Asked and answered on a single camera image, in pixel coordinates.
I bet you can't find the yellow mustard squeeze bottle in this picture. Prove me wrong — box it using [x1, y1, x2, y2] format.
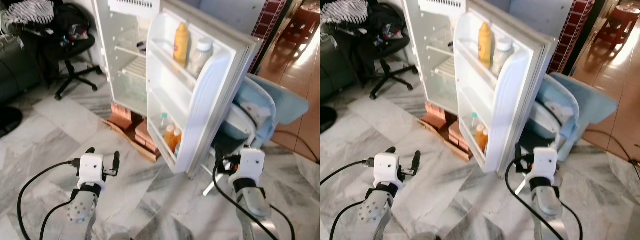
[477, 21, 494, 66]
[173, 21, 190, 66]

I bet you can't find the white fridge door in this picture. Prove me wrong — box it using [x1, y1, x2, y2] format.
[453, 0, 559, 179]
[146, 0, 264, 179]

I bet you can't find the white fridge cabinet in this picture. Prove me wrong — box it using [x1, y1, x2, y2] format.
[92, 0, 167, 119]
[402, 0, 472, 117]

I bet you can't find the white metal rod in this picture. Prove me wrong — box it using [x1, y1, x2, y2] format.
[202, 166, 227, 196]
[514, 176, 532, 196]

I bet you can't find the wooden board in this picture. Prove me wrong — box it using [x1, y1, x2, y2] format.
[102, 117, 162, 164]
[417, 117, 474, 162]

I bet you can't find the red brick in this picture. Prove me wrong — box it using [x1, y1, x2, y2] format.
[448, 120, 471, 154]
[423, 101, 449, 130]
[108, 102, 134, 131]
[134, 120, 161, 154]

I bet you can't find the white patterned cloth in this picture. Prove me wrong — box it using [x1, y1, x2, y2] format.
[237, 99, 274, 127]
[542, 99, 574, 128]

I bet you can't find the light blue plastic chair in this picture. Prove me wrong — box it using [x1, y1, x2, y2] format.
[219, 73, 310, 153]
[522, 72, 619, 162]

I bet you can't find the black round object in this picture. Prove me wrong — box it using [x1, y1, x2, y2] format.
[0, 106, 24, 139]
[320, 106, 337, 135]

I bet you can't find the clear bottle with white cap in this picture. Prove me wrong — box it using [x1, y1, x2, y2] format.
[188, 37, 215, 77]
[492, 37, 516, 77]

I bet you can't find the black sofa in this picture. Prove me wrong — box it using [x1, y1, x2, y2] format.
[0, 26, 45, 106]
[320, 24, 360, 104]

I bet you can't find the black office chair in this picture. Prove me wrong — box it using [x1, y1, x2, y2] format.
[42, 4, 104, 101]
[357, 3, 419, 100]

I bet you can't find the red tiled pillar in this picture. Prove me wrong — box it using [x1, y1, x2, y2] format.
[248, 0, 290, 74]
[546, 0, 597, 76]

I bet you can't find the red plastic stool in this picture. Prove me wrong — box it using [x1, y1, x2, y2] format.
[281, 4, 321, 47]
[596, 4, 640, 47]

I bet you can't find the black white striped cloth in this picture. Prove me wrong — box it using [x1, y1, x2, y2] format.
[320, 0, 369, 25]
[0, 0, 55, 26]

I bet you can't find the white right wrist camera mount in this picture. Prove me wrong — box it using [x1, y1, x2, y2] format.
[238, 148, 266, 181]
[532, 147, 559, 179]

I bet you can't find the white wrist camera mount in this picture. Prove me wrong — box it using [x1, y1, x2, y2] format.
[78, 153, 105, 186]
[532, 147, 559, 179]
[238, 148, 266, 181]
[373, 152, 400, 185]

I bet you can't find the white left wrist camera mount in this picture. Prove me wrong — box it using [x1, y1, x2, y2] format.
[78, 153, 105, 186]
[373, 152, 400, 185]

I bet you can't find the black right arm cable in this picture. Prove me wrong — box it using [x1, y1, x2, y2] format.
[504, 159, 584, 240]
[212, 161, 297, 240]

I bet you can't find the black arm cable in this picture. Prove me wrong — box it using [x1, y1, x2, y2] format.
[330, 200, 373, 240]
[212, 161, 297, 240]
[17, 158, 82, 240]
[39, 199, 77, 240]
[320, 158, 377, 187]
[504, 159, 584, 240]

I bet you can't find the black floor cable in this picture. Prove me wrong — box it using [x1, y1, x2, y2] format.
[584, 128, 640, 177]
[272, 130, 321, 164]

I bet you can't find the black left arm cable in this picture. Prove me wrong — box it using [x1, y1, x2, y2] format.
[17, 158, 82, 240]
[330, 200, 373, 240]
[320, 158, 377, 187]
[39, 199, 77, 240]

